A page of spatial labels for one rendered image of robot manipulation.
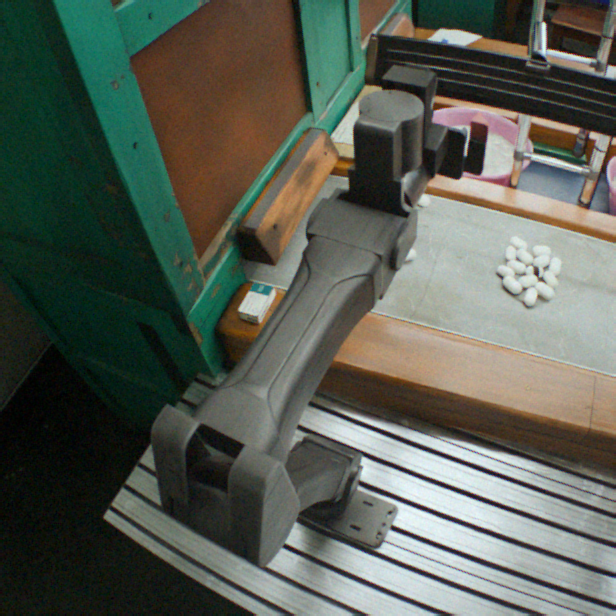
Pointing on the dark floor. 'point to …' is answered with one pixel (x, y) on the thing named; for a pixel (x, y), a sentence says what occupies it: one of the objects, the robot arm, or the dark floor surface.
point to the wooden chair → (576, 28)
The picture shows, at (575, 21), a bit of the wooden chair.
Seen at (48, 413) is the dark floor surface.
